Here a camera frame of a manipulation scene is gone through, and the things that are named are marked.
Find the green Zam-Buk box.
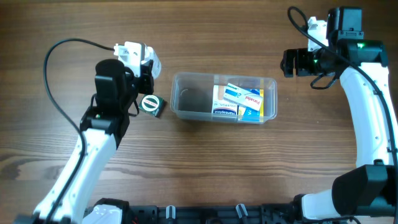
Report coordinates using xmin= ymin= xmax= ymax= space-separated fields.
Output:
xmin=139 ymin=95 xmax=166 ymax=118

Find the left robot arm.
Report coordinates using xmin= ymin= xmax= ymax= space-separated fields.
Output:
xmin=14 ymin=59 xmax=162 ymax=223

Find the black cable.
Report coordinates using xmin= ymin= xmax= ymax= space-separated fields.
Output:
xmin=287 ymin=6 xmax=398 ymax=218
xmin=42 ymin=38 xmax=115 ymax=224

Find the white Hansaplast plaster box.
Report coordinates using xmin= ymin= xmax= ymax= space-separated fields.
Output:
xmin=211 ymin=85 xmax=238 ymax=116

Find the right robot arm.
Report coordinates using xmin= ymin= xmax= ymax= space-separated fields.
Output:
xmin=280 ymin=6 xmax=397 ymax=222

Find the clear plastic container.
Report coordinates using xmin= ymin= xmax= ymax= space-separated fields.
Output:
xmin=170 ymin=72 xmax=277 ymax=124

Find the right black cable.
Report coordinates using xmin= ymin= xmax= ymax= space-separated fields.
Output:
xmin=287 ymin=6 xmax=398 ymax=218

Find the left black cable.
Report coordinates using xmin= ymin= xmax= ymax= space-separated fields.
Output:
xmin=42 ymin=38 xmax=115 ymax=224

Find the blue VapoDrops box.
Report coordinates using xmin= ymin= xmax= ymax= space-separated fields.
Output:
xmin=238 ymin=101 xmax=264 ymax=122

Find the white Panadol box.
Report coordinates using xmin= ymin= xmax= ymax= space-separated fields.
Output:
xmin=223 ymin=83 xmax=263 ymax=111

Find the white dropper bottle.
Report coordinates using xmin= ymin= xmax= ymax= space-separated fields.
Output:
xmin=145 ymin=46 xmax=162 ymax=80

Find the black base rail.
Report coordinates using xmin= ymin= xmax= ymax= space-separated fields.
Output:
xmin=83 ymin=198 xmax=312 ymax=224

